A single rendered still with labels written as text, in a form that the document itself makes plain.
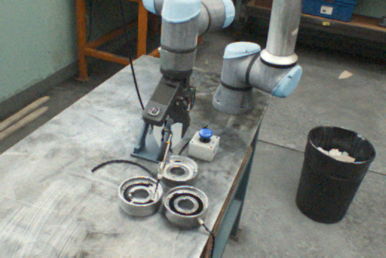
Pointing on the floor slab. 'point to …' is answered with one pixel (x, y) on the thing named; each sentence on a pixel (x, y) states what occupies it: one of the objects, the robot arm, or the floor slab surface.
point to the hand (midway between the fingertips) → (166, 147)
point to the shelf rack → (357, 29)
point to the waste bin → (332, 172)
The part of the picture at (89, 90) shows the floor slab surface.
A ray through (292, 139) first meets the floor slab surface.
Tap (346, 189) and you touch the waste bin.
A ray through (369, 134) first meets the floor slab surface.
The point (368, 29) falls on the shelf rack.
